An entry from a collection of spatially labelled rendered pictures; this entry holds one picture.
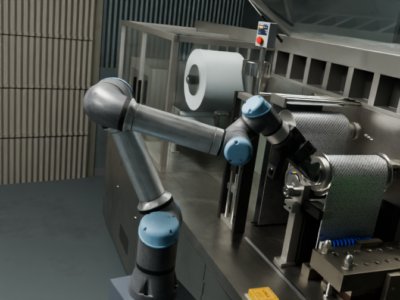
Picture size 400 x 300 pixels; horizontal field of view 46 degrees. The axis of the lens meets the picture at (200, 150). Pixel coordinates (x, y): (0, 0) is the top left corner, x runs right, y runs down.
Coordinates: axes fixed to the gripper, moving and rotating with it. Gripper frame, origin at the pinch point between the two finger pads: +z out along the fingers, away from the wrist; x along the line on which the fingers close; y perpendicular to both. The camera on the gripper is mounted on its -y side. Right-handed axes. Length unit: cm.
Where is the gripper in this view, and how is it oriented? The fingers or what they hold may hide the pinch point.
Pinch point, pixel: (309, 178)
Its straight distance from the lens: 157.9
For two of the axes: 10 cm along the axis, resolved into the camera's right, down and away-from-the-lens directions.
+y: 6.9, -7.3, 0.3
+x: -3.6, -3.0, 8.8
